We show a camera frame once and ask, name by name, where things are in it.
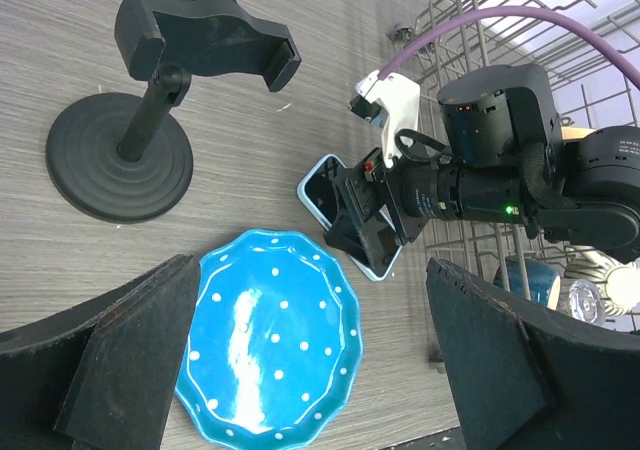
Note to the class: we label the clear glass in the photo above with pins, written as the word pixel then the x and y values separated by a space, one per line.
pixel 585 303

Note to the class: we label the white ribbed cup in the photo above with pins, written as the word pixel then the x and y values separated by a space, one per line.
pixel 617 283

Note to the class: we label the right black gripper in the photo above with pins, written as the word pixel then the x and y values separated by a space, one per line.
pixel 409 190

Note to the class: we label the blue mug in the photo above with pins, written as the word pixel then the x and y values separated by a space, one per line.
pixel 543 280

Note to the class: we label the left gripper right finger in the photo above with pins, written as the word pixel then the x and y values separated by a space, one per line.
pixel 526 377

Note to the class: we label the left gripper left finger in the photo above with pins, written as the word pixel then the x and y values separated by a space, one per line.
pixel 101 374

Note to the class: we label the black phone stand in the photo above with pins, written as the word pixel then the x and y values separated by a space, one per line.
pixel 124 159

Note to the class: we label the phone with light blue case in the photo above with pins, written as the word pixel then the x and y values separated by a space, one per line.
pixel 323 188

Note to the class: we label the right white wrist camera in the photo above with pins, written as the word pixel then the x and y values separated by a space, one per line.
pixel 392 104

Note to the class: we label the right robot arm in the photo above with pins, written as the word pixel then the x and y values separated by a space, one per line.
pixel 505 160

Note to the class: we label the blue polka dot plate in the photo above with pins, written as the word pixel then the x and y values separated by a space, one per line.
pixel 275 343

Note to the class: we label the metal wire dish rack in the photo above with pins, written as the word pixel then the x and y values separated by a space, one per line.
pixel 589 50

